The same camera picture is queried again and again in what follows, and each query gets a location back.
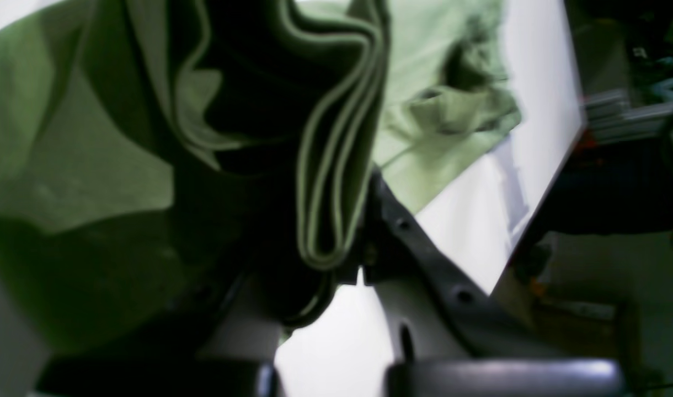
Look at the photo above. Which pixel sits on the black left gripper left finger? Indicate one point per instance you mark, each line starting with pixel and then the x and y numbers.
pixel 215 339

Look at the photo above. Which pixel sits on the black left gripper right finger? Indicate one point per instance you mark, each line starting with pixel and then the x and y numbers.
pixel 449 337

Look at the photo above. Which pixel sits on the green T-shirt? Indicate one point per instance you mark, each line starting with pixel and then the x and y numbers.
pixel 144 144

